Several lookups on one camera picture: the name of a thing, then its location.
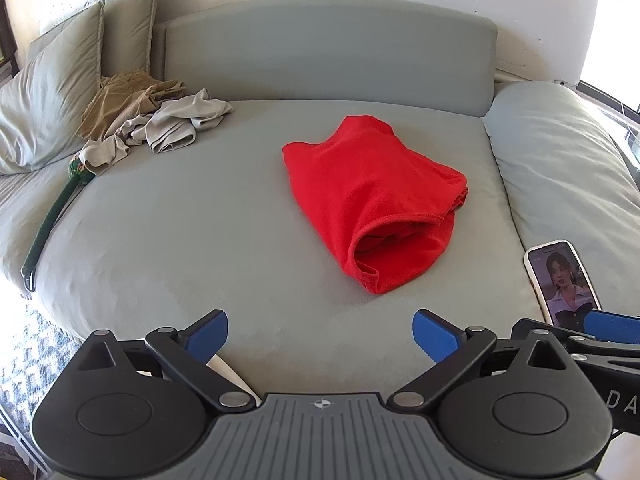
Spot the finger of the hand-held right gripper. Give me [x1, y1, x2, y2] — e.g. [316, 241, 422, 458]
[510, 309, 640, 377]

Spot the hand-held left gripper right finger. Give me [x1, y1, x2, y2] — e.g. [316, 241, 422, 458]
[386, 309, 577, 409]

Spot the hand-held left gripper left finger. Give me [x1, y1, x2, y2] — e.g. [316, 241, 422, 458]
[75, 309, 255, 409]

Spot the red shirt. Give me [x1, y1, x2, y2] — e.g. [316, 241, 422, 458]
[281, 115, 471, 295]

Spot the white plastic object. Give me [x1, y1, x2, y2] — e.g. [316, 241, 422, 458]
[206, 352, 262, 407]

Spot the smartphone with white case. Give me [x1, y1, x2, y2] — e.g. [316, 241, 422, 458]
[523, 239, 604, 334]

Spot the grey bed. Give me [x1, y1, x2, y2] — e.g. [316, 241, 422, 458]
[0, 95, 556, 411]

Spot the patterned grey rug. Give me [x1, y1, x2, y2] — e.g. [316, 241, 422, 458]
[0, 297, 87, 463]

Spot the light grey garment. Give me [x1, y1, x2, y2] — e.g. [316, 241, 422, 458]
[79, 87, 235, 177]

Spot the tan garment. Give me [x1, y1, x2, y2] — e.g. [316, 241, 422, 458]
[80, 72, 189, 141]

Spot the grey-green pillow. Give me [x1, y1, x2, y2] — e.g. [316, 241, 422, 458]
[0, 39, 105, 177]

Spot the bright window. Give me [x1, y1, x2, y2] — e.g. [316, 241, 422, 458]
[577, 0, 640, 181]

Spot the grey padded headboard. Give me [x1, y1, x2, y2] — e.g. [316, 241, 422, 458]
[151, 0, 499, 119]

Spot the olive square cushion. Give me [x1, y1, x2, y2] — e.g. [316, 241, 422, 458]
[101, 0, 163, 80]
[26, 2, 106, 81]

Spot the green strap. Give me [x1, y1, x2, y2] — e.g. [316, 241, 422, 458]
[20, 154, 96, 302]

